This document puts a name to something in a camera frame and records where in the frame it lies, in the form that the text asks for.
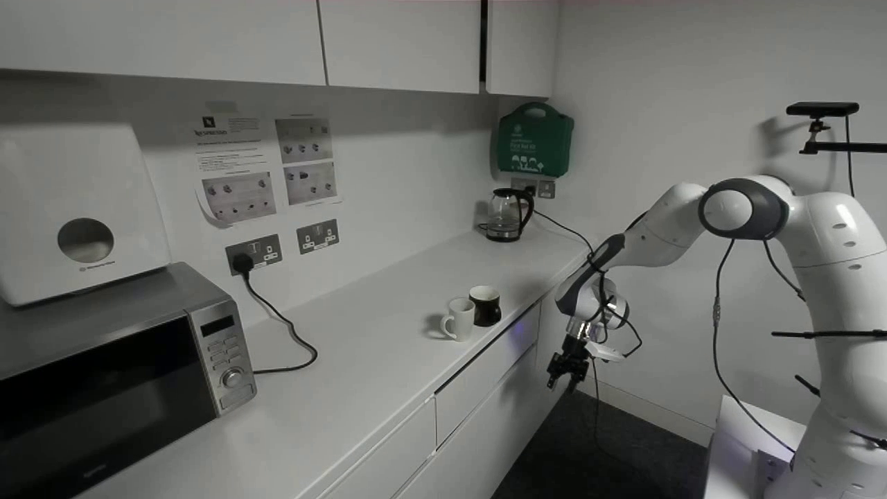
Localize black microwave power cable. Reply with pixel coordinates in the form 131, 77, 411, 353
231, 252, 322, 376

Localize white wall cabinet door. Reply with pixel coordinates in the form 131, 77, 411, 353
483, 0, 561, 101
315, 0, 483, 96
0, 0, 326, 89

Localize white base cabinet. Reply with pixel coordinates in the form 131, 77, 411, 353
302, 397, 443, 499

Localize white paper towel dispenser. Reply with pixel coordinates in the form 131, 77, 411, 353
0, 123, 173, 311

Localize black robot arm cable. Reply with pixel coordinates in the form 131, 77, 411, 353
572, 234, 806, 458

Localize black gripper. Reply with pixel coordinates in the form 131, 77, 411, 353
543, 333, 595, 390

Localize large white instruction sheet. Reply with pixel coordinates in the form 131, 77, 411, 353
192, 110, 279, 231

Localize white ceramic mug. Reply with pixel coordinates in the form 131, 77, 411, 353
437, 297, 476, 345

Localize black bar camera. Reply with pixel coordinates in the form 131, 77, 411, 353
785, 101, 861, 119

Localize silver microwave oven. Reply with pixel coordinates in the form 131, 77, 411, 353
0, 260, 261, 499

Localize small printed picture sheet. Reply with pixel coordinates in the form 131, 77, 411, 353
272, 113, 335, 167
283, 162, 342, 209

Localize green first aid box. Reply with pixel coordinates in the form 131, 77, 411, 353
487, 101, 577, 181

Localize white robot base table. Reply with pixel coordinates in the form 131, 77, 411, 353
701, 394, 810, 499

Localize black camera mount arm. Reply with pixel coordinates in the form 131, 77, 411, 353
798, 116, 887, 159

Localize empty double wall socket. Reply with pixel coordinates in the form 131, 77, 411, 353
293, 216, 342, 259

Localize black kettle power cable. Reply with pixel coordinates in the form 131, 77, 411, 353
530, 205, 599, 259

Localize black mug white interior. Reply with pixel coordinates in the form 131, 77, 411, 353
465, 284, 504, 329

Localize wall socket with plug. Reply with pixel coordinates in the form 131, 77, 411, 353
224, 234, 285, 278

